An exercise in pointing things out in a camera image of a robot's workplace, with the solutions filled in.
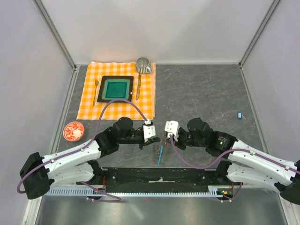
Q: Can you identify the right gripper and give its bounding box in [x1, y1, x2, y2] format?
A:
[166, 128, 206, 150]

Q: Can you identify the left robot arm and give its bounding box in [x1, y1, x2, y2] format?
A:
[17, 117, 160, 200]

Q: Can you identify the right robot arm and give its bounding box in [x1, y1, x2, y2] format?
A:
[165, 118, 300, 205]

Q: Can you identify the gold knife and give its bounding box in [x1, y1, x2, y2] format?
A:
[135, 73, 141, 101]

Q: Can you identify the orange white checkered cloth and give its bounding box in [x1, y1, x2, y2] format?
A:
[77, 61, 157, 121]

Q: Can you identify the black green square plate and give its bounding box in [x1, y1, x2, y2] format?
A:
[97, 75, 134, 103]

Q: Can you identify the grey striped mug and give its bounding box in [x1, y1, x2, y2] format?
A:
[135, 57, 152, 74]

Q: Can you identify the blue tag key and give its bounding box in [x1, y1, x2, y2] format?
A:
[237, 111, 246, 120]

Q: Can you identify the red white patterned bowl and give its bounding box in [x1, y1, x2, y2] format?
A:
[63, 121, 85, 142]

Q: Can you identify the gold fork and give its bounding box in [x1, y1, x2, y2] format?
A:
[93, 77, 99, 106]

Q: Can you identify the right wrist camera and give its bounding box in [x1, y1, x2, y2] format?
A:
[165, 120, 180, 141]

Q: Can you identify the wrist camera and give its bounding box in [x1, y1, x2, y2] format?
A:
[165, 120, 180, 141]
[142, 119, 156, 143]

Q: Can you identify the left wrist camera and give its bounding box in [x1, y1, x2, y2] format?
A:
[142, 119, 156, 143]

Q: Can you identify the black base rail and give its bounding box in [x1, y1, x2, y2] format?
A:
[89, 167, 232, 194]

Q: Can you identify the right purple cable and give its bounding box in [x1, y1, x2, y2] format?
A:
[170, 135, 300, 203]

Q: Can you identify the purple cable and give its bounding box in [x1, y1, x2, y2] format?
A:
[170, 135, 300, 203]
[16, 98, 150, 203]

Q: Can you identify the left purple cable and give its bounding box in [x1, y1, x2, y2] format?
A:
[16, 98, 150, 203]

